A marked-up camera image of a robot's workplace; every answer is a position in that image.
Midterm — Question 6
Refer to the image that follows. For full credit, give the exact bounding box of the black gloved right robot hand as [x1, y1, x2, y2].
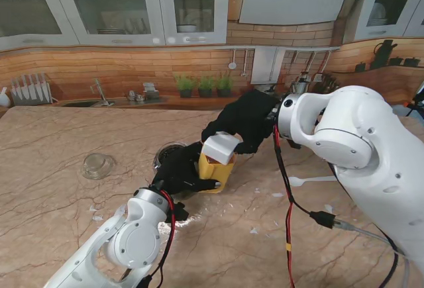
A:
[201, 89, 282, 156]

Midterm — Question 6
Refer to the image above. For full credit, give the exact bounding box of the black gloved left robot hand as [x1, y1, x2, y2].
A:
[151, 142, 221, 198]

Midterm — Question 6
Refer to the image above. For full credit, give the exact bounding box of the glass jar with coffee beans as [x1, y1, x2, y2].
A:
[154, 141, 197, 202]

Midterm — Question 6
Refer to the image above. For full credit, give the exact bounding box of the white square jar lid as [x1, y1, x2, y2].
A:
[201, 131, 242, 166]

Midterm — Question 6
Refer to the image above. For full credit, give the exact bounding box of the yellow coffee jar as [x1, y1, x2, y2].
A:
[197, 152, 238, 195]

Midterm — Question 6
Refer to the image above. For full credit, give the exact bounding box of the domed glass jar lid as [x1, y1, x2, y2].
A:
[81, 153, 117, 180]

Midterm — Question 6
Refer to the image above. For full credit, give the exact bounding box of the white plastic spoon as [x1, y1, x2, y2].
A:
[288, 175, 337, 188]

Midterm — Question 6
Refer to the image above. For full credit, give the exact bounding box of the printed kitchen backdrop banner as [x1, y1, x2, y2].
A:
[0, 0, 424, 117]

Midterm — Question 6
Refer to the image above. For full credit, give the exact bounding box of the black tripod with orange clip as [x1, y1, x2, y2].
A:
[404, 81, 424, 117]

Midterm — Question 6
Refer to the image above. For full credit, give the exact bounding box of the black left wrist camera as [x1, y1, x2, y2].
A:
[165, 201, 189, 222]

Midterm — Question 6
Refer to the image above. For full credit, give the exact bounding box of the red black left wrist cable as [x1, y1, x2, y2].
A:
[122, 190, 176, 288]

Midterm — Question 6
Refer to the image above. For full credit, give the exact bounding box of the red black wrist cable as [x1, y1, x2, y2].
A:
[122, 190, 176, 288]
[271, 125, 408, 288]

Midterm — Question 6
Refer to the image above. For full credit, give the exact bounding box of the red black right wrist cable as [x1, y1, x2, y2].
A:
[271, 125, 408, 288]

